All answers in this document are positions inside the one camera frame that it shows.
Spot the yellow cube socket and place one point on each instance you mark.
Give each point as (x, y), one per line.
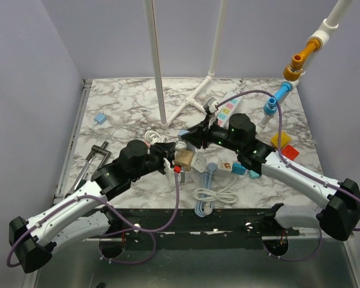
(281, 141)

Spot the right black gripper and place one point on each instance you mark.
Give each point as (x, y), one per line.
(200, 135)

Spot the blue plug adapter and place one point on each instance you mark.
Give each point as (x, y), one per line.
(238, 169)

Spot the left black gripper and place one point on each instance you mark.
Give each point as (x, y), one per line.
(166, 151)

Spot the white multicolour power strip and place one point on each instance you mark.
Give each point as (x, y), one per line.
(226, 111)

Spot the teal plug adapter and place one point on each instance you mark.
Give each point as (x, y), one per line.
(253, 174)

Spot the white cartoon cube adapter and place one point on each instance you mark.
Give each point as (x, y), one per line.
(224, 167)

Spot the black metal base rail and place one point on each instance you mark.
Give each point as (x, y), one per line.
(223, 229)

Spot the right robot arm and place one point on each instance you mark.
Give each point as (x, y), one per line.
(337, 203)

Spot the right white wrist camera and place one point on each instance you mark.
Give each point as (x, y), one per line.
(210, 107)

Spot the light blue charger plug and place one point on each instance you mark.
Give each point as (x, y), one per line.
(100, 118)

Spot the white round plug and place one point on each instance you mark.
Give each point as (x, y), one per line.
(206, 194)

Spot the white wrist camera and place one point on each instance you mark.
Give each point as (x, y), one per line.
(210, 107)
(170, 173)

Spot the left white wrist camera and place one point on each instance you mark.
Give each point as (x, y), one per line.
(170, 173)

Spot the white PVC pipe frame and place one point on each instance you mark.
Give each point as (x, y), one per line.
(328, 26)

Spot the wooden cube socket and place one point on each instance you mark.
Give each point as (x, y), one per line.
(183, 158)

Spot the silver wrench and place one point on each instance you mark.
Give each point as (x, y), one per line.
(79, 178)

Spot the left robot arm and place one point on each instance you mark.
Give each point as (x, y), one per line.
(34, 240)

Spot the red cube socket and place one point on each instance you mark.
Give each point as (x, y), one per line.
(290, 152)

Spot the blue pipe fitting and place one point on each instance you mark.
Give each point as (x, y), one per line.
(270, 107)

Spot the orange pipe fitting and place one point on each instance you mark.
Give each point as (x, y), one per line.
(293, 71)

